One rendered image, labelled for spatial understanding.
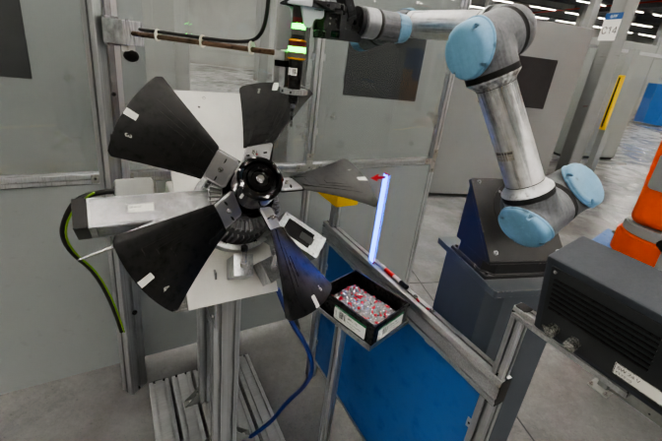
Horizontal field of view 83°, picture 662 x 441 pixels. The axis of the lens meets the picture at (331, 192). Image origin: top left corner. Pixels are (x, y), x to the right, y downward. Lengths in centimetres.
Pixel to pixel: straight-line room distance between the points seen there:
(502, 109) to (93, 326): 181
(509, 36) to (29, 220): 166
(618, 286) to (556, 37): 450
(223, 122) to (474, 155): 388
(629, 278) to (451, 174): 404
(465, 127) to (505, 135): 377
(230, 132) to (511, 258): 94
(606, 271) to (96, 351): 195
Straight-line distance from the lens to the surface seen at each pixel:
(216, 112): 133
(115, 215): 105
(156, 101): 102
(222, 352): 141
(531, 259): 120
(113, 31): 138
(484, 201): 117
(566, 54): 528
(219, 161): 100
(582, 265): 82
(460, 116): 461
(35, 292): 193
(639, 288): 81
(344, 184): 108
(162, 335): 212
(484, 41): 85
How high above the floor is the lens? 154
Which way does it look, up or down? 21 degrees down
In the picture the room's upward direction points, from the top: 7 degrees clockwise
